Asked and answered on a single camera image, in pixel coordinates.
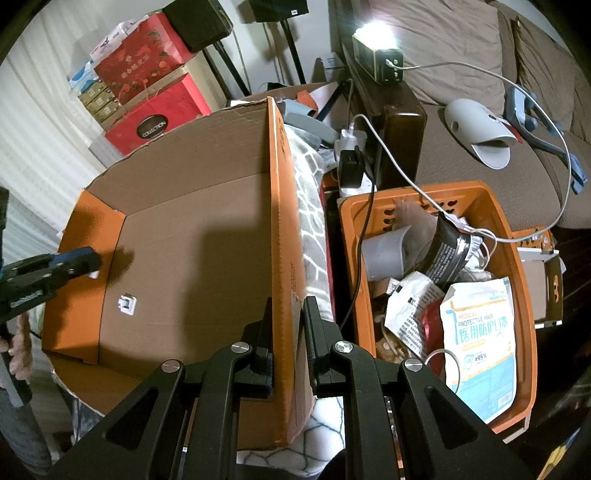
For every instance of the dark wooden sofa armrest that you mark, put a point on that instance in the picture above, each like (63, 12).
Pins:
(397, 134)

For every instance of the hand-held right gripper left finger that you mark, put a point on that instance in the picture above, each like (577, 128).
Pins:
(258, 341)

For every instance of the black speaker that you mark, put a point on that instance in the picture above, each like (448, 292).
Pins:
(198, 23)
(279, 9)

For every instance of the orange leather pouch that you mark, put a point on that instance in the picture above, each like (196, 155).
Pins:
(307, 99)

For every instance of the red gift box round label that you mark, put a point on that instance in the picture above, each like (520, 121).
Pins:
(175, 110)

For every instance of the large tan cushion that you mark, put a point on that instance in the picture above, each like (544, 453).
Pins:
(438, 46)

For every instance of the red foil packet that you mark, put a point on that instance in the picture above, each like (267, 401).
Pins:
(431, 334)

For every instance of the grey plastic case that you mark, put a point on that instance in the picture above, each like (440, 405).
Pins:
(307, 123)

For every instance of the white charger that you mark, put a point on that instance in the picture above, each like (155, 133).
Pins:
(353, 137)

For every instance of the white printed paper packet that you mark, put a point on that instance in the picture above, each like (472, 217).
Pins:
(411, 304)

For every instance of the white rounded plastic device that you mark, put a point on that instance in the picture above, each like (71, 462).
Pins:
(471, 124)

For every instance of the white curtain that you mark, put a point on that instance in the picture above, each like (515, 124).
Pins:
(41, 115)

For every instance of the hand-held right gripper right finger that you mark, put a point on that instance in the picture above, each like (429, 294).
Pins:
(315, 332)

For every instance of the white blue face mask packet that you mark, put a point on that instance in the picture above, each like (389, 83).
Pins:
(480, 332)

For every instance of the white pink bag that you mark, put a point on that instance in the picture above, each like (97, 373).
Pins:
(113, 39)

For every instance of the grey white patterned blanket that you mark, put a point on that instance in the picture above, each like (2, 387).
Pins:
(309, 207)

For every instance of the small white blue box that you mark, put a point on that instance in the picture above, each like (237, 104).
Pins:
(333, 61)

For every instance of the black charger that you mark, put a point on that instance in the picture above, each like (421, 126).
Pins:
(351, 168)

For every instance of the black speaker stand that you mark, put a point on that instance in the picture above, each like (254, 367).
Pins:
(295, 55)
(231, 69)

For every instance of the person's left hand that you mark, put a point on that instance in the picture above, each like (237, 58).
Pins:
(22, 346)

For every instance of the clear plastic bag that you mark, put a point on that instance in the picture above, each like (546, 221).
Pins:
(413, 221)

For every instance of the power bank with light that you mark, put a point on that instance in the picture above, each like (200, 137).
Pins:
(374, 64)

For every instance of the orange plastic basket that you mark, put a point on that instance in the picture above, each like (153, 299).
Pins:
(524, 323)

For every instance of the stack of olive boxes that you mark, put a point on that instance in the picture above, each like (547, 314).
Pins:
(99, 104)

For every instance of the grey blue neck massager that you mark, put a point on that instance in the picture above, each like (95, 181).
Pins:
(517, 104)

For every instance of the black foil packet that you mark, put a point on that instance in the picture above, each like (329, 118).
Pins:
(443, 258)

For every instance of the grey plastic cup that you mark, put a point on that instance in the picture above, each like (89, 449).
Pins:
(383, 258)

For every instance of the brown sofa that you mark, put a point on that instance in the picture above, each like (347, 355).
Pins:
(521, 194)

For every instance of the small orange white box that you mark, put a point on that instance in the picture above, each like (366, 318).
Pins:
(554, 281)

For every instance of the brown striped cushion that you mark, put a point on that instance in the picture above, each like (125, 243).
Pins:
(549, 69)

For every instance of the red floral gift box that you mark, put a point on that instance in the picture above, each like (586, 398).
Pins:
(138, 60)

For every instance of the dark grey cloth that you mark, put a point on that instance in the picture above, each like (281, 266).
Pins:
(23, 438)

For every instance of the small white plug adapter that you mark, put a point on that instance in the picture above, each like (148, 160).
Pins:
(127, 304)

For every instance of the blue white tissue pack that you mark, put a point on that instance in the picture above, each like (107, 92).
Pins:
(83, 76)

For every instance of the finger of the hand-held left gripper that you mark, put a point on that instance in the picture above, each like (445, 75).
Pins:
(55, 281)
(60, 257)

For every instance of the orange brown cardboard box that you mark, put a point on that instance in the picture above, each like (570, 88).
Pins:
(184, 230)

